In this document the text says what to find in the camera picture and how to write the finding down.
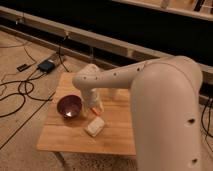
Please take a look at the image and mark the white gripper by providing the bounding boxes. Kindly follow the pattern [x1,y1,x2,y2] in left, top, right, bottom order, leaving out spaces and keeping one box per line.
[81,89,104,117]

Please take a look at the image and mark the dark purple ceramic bowl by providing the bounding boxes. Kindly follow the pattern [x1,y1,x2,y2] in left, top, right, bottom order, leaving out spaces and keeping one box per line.
[57,95,82,118]

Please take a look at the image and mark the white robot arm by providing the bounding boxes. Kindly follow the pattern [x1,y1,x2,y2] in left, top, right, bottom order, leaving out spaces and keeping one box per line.
[73,56,203,171]

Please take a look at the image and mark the white sponge block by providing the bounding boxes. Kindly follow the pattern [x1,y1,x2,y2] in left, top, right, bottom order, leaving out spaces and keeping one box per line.
[85,117,105,137]

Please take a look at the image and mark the wooden table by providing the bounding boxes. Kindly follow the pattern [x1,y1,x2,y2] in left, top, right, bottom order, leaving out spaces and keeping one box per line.
[37,73,136,155]

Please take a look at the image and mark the metal table leg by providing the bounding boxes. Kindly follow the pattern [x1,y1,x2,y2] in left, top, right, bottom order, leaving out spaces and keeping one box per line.
[53,152,66,166]

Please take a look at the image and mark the black power adapter box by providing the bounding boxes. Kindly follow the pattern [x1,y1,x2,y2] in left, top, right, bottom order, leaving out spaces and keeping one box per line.
[38,60,55,73]

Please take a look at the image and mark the small black device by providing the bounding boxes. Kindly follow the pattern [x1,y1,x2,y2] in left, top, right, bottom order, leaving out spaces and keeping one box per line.
[17,64,30,72]

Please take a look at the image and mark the black cable on floor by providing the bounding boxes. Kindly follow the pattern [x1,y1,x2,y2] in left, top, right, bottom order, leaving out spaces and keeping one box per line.
[0,44,71,119]

